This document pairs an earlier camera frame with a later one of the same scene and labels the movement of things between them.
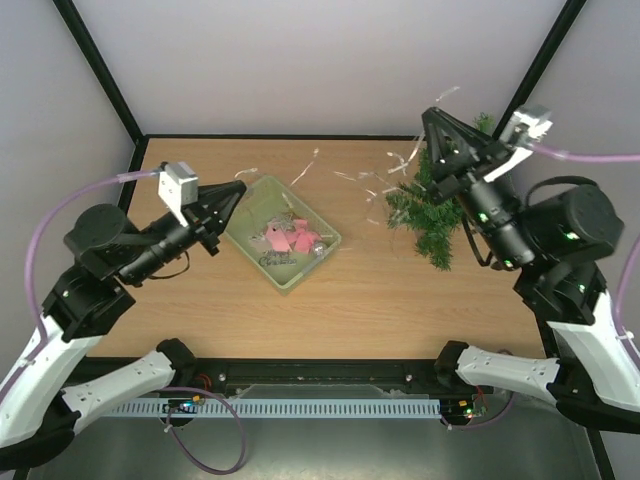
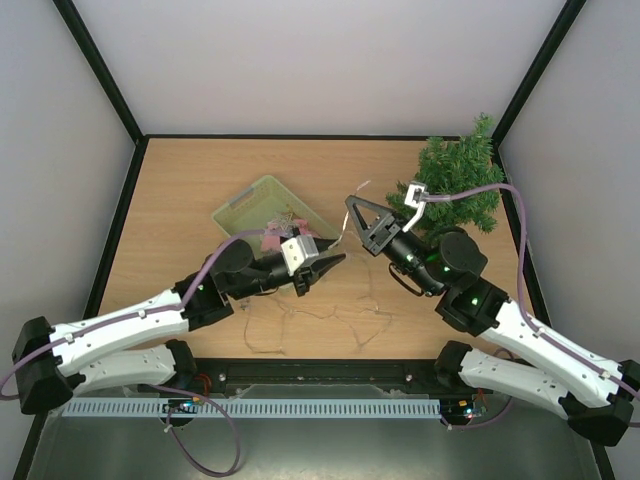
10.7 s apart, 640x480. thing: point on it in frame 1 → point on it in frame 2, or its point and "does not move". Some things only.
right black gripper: (461, 173) → (382, 233)
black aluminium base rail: (202, 377) does not move
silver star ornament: (285, 223) does not move
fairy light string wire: (368, 174) → (299, 309)
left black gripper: (208, 218) → (311, 273)
